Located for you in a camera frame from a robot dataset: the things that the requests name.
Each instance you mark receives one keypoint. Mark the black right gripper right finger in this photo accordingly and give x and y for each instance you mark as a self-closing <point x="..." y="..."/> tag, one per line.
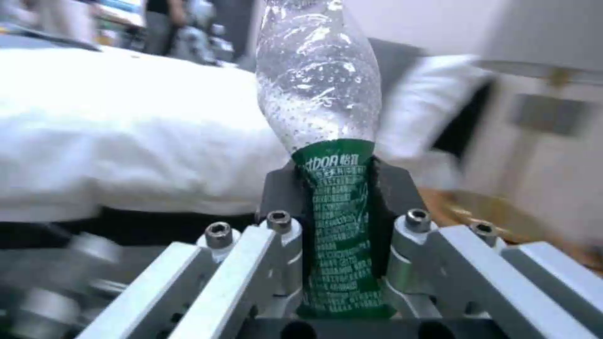
<point x="452" y="268"/>

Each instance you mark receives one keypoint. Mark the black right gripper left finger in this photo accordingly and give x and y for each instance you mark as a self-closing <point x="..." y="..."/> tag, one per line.
<point x="245" y="268"/>

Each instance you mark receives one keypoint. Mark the clear plastic bottle green label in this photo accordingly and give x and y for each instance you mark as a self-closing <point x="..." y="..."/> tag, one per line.
<point x="320" y="106"/>

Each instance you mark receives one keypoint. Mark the dark bed base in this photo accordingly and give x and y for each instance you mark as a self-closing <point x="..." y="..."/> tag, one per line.
<point x="127" y="229"/>

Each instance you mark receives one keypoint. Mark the white nightstand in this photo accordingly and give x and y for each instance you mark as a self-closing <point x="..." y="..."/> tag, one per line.
<point x="537" y="152"/>

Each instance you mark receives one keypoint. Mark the white pillow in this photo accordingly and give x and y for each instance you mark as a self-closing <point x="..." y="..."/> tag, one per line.
<point x="433" y="106"/>

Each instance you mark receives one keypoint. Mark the white duvet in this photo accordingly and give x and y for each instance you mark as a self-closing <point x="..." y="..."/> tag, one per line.
<point x="132" y="141"/>

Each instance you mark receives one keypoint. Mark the person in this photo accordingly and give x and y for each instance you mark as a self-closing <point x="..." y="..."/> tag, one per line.
<point x="162" y="24"/>

